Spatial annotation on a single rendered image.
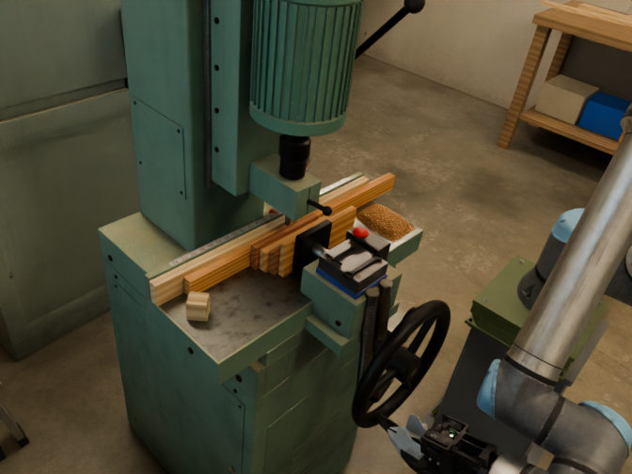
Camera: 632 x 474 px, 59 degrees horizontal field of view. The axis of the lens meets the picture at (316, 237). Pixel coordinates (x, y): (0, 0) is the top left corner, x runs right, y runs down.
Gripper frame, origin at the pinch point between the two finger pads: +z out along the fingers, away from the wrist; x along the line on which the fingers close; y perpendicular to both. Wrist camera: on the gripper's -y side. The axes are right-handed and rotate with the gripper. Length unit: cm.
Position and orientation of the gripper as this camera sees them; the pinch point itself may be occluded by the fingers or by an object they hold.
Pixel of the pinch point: (394, 435)
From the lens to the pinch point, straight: 112.9
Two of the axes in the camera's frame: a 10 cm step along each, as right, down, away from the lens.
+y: -1.3, -9.1, -3.9
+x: -6.8, 3.7, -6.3
